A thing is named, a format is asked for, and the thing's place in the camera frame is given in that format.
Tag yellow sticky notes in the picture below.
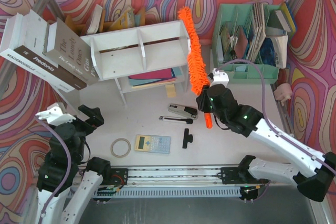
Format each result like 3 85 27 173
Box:
165 84 176 98

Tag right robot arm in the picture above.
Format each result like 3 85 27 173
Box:
196 84 335 202

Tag white book Mademoiselle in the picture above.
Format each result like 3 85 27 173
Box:
1 10 80 92

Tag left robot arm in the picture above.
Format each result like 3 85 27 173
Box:
35 103 111 223

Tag black clip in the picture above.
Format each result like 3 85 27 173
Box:
182 128 193 149

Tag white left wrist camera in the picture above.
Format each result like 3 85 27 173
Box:
35 103 76 126

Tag books behind shelf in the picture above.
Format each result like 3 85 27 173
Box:
65 5 145 36

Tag grey book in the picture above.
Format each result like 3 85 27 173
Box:
46 19 99 85

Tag white side shelf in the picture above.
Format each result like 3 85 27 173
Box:
52 85 80 115

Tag beige blue calculator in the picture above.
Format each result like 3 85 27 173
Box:
134 135 171 154

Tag aluminium mounting rail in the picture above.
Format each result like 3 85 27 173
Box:
31 166 320 188

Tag brown book Fredonia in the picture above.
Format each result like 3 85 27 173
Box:
14 10 87 92

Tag pink pig figurine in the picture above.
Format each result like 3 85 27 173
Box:
274 83 292 106

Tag stack of coloured paper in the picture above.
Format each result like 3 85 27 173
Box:
128 67 182 88

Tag clear tape roll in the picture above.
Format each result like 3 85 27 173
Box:
110 138 131 158

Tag mint green desk organizer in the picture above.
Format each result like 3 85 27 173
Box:
212 3 280 84

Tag black silver stapler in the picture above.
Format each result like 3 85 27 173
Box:
168 104 198 120

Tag orange microfiber duster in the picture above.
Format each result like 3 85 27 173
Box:
177 6 213 130

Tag white wooden bookshelf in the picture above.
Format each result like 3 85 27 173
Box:
82 20 191 103

